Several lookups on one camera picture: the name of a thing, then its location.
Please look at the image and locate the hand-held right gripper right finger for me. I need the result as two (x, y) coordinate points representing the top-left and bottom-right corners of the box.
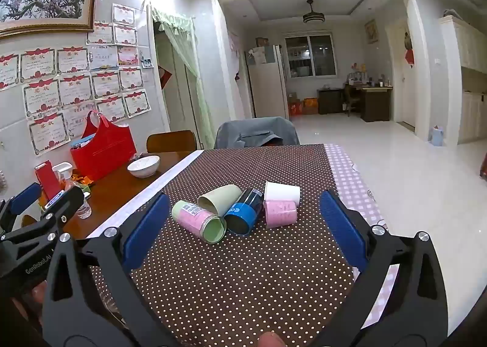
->
(300, 189), (447, 347)

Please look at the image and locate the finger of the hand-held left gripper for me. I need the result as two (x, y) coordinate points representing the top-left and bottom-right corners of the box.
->
(0, 183), (42, 234)
(0, 186), (85, 256)

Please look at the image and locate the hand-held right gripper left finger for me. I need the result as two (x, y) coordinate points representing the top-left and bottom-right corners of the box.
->
(42, 193), (179, 347)

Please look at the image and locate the green cup with pink label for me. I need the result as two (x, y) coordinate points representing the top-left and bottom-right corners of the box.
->
(171, 200), (228, 245)

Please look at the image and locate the white cup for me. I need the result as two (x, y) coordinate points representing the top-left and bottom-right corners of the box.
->
(264, 180), (301, 205)

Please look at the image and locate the pale green cup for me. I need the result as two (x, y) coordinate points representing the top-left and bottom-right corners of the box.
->
(197, 184), (244, 217)

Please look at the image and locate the blue cup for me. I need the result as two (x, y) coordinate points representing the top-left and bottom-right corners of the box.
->
(224, 188), (264, 236)

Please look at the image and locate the person's right hand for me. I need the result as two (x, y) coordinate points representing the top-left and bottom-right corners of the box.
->
(258, 332), (285, 347)

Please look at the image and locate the red box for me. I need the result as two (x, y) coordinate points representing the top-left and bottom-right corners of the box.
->
(35, 160), (63, 199)

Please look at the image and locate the clear spray bottle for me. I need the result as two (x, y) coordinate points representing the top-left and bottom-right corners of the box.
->
(52, 162), (93, 219)

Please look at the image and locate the white cloth strip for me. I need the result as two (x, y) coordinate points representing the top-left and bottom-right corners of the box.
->
(87, 149), (206, 239)

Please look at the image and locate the pink checked tablecloth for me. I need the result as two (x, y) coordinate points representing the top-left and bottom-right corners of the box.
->
(323, 144), (400, 332)

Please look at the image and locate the red felt bag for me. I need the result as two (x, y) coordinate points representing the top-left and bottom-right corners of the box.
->
(70, 110), (137, 182)

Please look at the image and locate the white bowl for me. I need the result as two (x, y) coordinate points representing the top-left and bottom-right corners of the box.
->
(127, 155), (161, 179)

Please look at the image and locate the wooden chair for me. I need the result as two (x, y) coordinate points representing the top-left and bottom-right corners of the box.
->
(146, 130), (198, 153)

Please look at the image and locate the brown polka dot tablecloth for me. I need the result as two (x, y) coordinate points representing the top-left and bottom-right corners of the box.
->
(87, 144), (362, 347)

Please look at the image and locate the dark wooden desk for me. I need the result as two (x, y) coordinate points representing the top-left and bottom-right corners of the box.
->
(317, 85), (394, 122)

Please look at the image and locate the grey jacket on chair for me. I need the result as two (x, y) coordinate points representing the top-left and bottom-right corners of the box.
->
(214, 117), (300, 149)

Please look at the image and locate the white refrigerator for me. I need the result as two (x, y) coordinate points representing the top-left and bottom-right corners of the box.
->
(244, 43), (290, 119)

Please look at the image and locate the window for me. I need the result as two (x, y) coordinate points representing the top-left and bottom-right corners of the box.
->
(285, 33), (337, 77)

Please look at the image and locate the red door decoration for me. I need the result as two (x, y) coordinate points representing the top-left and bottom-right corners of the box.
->
(404, 33), (416, 65)

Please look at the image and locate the green curtain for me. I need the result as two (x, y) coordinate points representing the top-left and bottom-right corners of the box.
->
(151, 5), (215, 150)

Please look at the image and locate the framed blossom painting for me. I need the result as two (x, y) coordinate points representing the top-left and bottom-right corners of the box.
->
(0, 0), (100, 39)

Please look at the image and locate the ceiling fan lamp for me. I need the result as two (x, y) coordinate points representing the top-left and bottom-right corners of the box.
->
(302, 0), (325, 24)

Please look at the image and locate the white cupboard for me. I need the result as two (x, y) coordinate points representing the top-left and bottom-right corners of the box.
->
(439, 14), (487, 144)

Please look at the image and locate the group of wall certificates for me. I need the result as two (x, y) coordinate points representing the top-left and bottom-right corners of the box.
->
(0, 3), (152, 158)

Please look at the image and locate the framed wall picture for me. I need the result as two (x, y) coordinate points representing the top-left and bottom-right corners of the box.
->
(364, 19), (379, 44)

